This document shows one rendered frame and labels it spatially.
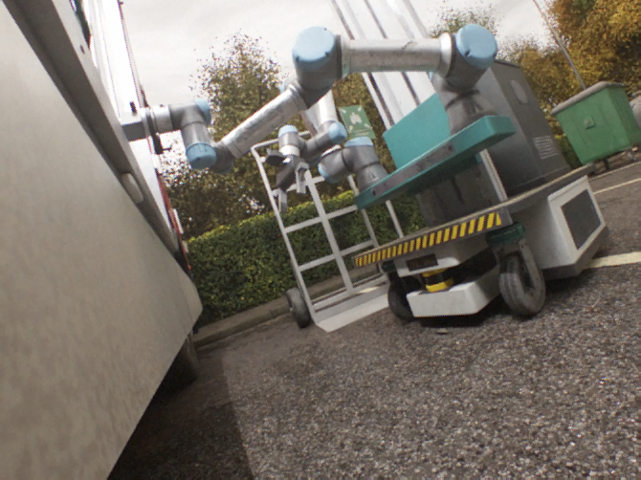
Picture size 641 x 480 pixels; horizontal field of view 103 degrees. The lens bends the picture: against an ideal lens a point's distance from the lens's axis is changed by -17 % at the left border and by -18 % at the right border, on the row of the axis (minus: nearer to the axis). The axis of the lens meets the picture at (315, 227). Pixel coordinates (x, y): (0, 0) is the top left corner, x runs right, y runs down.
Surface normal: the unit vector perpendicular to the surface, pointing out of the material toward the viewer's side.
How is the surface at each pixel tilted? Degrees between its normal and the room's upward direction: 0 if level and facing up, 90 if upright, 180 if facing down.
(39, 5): 180
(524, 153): 90
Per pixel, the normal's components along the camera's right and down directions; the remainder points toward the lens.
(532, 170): -0.82, 0.25
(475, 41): 0.05, -0.08
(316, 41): -0.21, -0.08
